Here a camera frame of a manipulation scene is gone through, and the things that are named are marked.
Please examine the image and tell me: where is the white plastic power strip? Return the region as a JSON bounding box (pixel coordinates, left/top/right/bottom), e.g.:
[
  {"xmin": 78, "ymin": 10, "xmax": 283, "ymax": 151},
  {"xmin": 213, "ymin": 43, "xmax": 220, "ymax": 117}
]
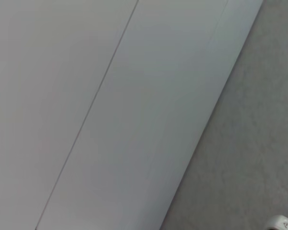
[{"xmin": 265, "ymin": 215, "xmax": 288, "ymax": 230}]

